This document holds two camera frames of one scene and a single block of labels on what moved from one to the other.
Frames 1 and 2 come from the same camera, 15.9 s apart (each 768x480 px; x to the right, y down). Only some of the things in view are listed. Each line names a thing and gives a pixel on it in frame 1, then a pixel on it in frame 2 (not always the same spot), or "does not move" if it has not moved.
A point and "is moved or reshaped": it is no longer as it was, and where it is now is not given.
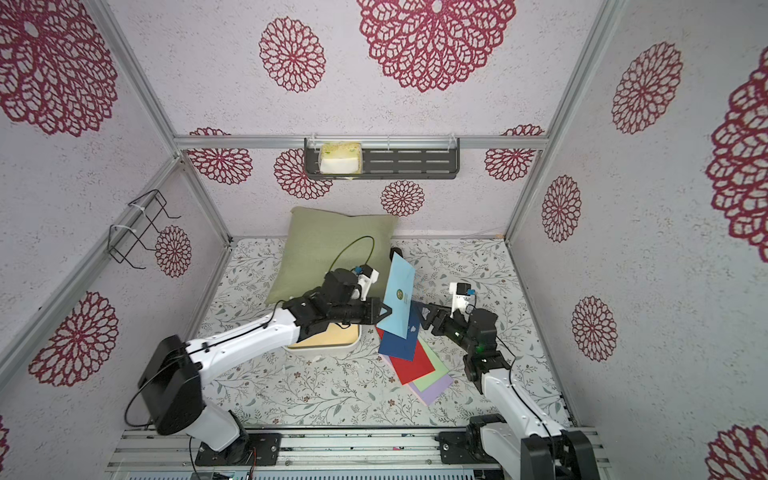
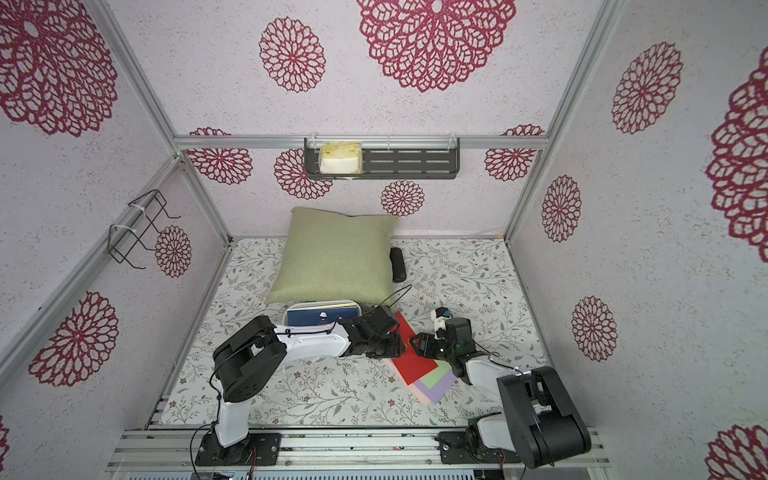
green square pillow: (320, 241) does not move
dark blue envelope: (393, 345) is moved or reshaped
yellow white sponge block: (340, 158) does not move
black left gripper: (374, 317) -> (395, 350)
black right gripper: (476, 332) -> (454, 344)
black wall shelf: (392, 158) does not move
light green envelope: (433, 377) does not move
